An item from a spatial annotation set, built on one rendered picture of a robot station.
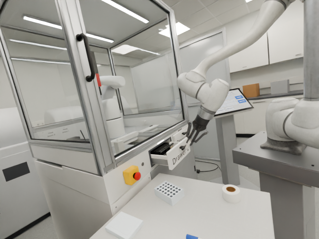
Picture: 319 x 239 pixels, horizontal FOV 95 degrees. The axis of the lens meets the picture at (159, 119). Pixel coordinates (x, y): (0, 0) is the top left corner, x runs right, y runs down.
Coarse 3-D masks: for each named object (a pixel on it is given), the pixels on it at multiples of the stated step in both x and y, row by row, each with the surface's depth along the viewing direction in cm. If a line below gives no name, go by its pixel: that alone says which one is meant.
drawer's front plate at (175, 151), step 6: (186, 138) 103; (180, 144) 95; (186, 144) 103; (174, 150) 88; (180, 150) 95; (186, 150) 102; (168, 156) 83; (174, 156) 88; (168, 162) 84; (174, 162) 87
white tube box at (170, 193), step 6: (162, 186) 75; (168, 186) 74; (174, 186) 73; (156, 192) 73; (162, 192) 71; (168, 192) 69; (174, 192) 69; (180, 192) 68; (162, 198) 70; (168, 198) 66; (174, 198) 66; (180, 198) 68; (174, 204) 66
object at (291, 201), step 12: (252, 168) 88; (264, 180) 88; (276, 180) 82; (288, 180) 74; (276, 192) 83; (288, 192) 79; (300, 192) 74; (312, 192) 82; (276, 204) 85; (288, 204) 80; (300, 204) 75; (312, 204) 83; (276, 216) 86; (288, 216) 81; (300, 216) 76; (312, 216) 83; (276, 228) 88; (288, 228) 82; (300, 228) 77; (312, 228) 84
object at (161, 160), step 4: (176, 144) 110; (152, 156) 93; (156, 156) 91; (160, 156) 89; (164, 156) 87; (152, 160) 93; (156, 160) 91; (160, 160) 89; (164, 160) 88; (160, 164) 90; (164, 164) 88
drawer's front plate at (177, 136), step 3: (183, 129) 130; (186, 129) 135; (180, 132) 125; (174, 135) 117; (177, 135) 120; (180, 135) 125; (183, 135) 129; (174, 138) 116; (177, 138) 119; (180, 138) 124; (174, 141) 117
